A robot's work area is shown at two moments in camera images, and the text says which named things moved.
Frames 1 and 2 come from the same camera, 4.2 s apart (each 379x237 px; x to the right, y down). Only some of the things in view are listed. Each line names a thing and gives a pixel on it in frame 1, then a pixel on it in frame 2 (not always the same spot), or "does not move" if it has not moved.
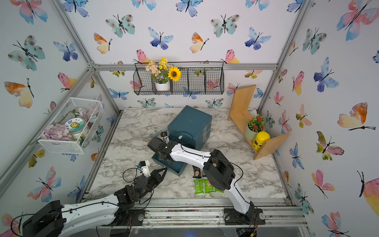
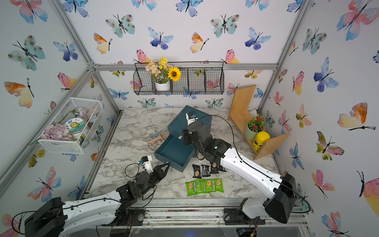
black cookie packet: x=197 y=173 does not move
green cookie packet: x=199 y=188 does not move
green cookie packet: x=208 y=187 does not move
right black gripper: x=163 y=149 to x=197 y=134
